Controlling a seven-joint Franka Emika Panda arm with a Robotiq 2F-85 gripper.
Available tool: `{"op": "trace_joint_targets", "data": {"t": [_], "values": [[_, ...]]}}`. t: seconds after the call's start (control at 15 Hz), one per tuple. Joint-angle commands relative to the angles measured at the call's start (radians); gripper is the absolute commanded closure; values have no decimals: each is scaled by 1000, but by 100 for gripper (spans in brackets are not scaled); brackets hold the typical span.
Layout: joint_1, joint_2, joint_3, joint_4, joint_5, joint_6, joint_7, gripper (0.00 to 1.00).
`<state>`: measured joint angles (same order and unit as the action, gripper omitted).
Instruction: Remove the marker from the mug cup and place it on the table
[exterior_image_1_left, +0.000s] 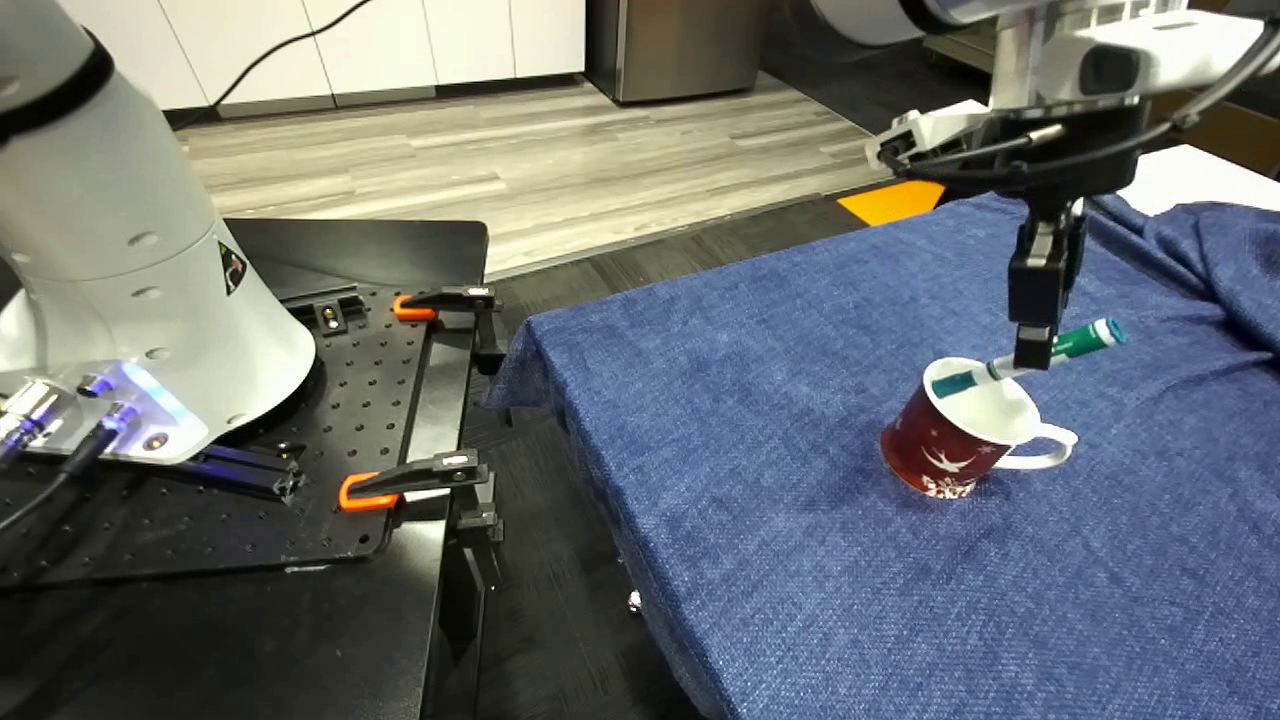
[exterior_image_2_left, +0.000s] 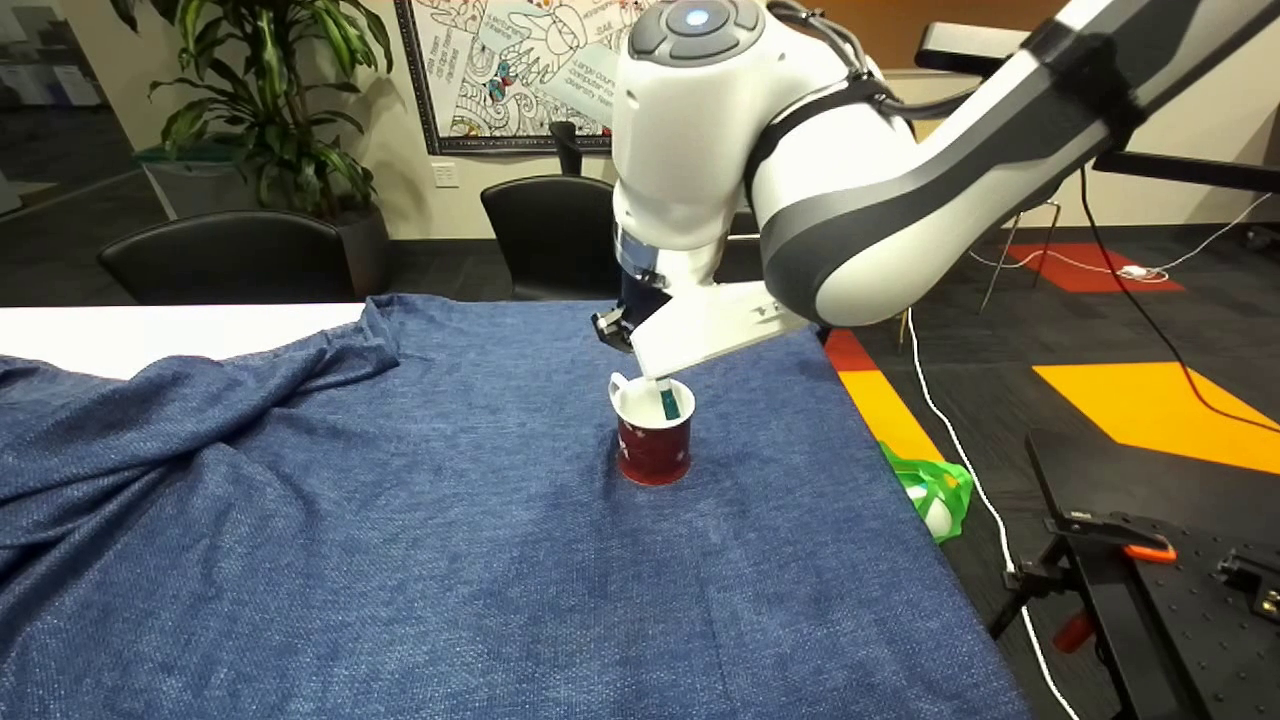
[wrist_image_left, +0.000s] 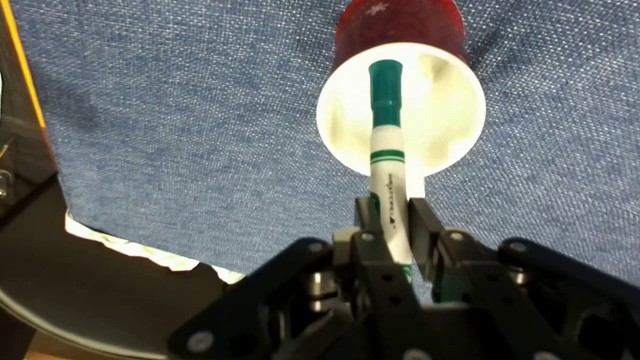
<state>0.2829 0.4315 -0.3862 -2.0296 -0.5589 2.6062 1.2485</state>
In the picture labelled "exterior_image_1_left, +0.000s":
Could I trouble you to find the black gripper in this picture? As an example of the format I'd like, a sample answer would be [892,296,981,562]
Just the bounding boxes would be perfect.
[1006,119,1114,373]

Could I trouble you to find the green and white marker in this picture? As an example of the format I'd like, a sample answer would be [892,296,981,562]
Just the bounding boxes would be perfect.
[930,313,1133,404]

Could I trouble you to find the red mug white inside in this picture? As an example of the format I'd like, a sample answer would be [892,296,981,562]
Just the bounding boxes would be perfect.
[878,350,1085,507]

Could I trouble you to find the blue denim cloth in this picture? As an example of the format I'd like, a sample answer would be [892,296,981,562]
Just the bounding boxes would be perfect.
[508,188,1280,720]

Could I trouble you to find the stainless steel appliance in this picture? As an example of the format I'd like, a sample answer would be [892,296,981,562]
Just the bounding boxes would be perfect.
[585,0,770,108]

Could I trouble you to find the white cabinets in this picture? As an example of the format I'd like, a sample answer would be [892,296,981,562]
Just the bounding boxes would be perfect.
[57,0,593,119]

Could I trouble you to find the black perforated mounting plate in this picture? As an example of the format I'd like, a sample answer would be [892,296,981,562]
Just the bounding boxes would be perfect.
[0,217,492,591]

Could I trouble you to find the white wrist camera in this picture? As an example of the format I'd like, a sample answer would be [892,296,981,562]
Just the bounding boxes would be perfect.
[873,99,995,167]

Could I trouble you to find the black clamp orange handle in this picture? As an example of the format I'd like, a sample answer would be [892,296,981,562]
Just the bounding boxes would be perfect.
[388,283,508,380]
[334,447,508,545]

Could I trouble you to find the black wall cable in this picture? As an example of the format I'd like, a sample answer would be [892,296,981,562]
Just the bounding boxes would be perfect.
[207,0,376,110]

